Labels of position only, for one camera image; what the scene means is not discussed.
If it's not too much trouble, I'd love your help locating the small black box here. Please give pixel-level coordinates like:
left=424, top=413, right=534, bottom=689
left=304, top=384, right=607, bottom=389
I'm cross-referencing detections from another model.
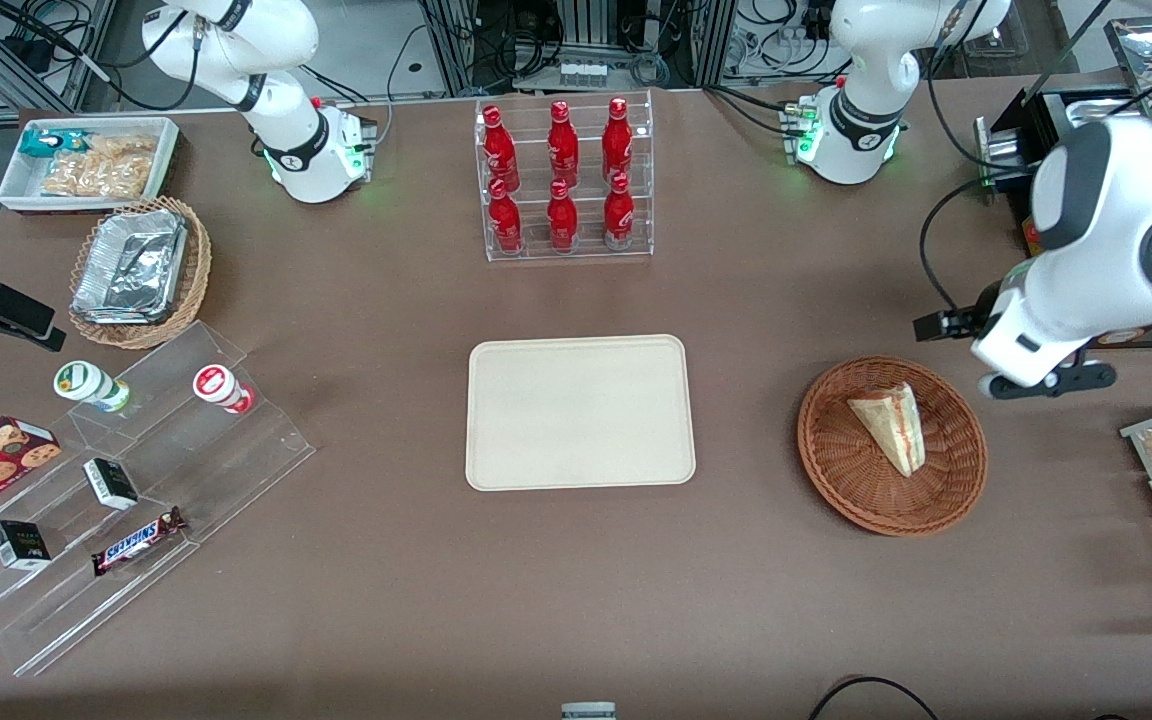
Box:
left=0, top=520, right=53, bottom=572
left=83, top=458, right=139, bottom=512

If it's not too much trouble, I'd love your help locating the white rectangular snack bin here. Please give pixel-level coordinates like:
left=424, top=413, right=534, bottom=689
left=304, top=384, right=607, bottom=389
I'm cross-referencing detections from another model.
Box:
left=0, top=117, right=181, bottom=215

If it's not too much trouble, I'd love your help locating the oval tan wicker basket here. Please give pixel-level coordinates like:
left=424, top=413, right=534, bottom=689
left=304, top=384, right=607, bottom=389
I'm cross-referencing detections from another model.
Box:
left=68, top=196, right=213, bottom=350

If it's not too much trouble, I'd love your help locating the black cable connector block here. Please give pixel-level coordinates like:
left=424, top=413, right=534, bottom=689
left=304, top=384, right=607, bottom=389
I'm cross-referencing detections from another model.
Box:
left=913, top=306, right=989, bottom=344

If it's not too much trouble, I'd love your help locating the clear acrylic bottle rack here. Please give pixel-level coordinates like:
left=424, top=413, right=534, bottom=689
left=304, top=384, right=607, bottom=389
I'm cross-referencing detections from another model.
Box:
left=474, top=90, right=655, bottom=263

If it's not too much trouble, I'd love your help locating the black food warmer appliance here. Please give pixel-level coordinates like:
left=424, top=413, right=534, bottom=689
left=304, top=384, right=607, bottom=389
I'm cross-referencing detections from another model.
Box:
left=974, top=15, right=1152, bottom=349

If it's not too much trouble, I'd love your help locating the Snickers chocolate bar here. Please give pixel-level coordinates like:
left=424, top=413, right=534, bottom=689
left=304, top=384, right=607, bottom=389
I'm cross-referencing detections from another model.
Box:
left=91, top=506, right=188, bottom=578

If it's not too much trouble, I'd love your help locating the black clamp device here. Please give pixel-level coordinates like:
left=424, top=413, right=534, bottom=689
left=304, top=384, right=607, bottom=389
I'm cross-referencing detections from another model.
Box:
left=0, top=258, right=68, bottom=353

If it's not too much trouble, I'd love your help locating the stack of foil containers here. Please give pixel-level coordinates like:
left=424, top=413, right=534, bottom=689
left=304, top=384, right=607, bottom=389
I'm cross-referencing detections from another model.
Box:
left=71, top=208, right=188, bottom=325

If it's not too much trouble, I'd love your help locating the beige rectangular tray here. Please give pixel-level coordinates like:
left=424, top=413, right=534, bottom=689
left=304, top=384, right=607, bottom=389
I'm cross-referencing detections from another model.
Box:
left=465, top=334, right=697, bottom=493

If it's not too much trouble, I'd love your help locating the clear acrylic step stand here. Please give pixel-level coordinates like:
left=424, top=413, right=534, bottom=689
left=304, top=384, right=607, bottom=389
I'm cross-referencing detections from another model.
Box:
left=0, top=320, right=317, bottom=678

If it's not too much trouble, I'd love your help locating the round brown wicker basket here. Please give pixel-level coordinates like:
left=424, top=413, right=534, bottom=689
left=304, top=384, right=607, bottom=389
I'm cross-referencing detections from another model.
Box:
left=797, top=356, right=989, bottom=538

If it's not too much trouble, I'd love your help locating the clear bag of crackers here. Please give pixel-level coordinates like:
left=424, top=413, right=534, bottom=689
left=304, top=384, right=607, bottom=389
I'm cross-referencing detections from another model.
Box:
left=40, top=134, right=158, bottom=199

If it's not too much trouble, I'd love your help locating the black floor cable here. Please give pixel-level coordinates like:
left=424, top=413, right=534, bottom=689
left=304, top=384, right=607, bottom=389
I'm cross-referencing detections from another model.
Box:
left=808, top=676, right=941, bottom=720

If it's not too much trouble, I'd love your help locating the triangle sandwich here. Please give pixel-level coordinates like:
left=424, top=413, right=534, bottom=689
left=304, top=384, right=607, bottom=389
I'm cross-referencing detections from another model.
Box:
left=846, top=382, right=927, bottom=478

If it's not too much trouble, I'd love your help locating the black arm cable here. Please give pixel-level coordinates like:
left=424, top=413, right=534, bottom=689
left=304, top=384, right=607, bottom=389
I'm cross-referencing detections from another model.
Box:
left=918, top=168, right=1039, bottom=314

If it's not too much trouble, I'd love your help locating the red soda bottle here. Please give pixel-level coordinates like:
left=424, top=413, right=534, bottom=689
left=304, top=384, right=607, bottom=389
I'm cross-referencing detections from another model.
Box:
left=603, top=172, right=637, bottom=250
left=602, top=97, right=635, bottom=183
left=482, top=105, right=521, bottom=191
left=488, top=178, right=524, bottom=253
left=547, top=100, right=581, bottom=188
left=546, top=178, right=580, bottom=252

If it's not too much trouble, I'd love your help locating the teal snack packet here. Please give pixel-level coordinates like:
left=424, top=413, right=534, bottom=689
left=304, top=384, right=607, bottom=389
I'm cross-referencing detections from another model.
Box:
left=19, top=128, right=93, bottom=160

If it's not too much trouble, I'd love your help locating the red lid yogurt cup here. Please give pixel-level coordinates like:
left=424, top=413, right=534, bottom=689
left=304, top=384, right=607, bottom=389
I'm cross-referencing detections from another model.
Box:
left=192, top=364, right=256, bottom=416

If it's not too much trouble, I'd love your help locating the green lid yogurt cup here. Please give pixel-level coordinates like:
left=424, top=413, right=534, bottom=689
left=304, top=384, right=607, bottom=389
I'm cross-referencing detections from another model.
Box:
left=53, top=360, right=133, bottom=414

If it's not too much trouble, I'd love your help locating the aluminium frame rack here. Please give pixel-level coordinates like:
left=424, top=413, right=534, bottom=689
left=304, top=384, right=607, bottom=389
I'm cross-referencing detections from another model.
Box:
left=421, top=0, right=742, bottom=96

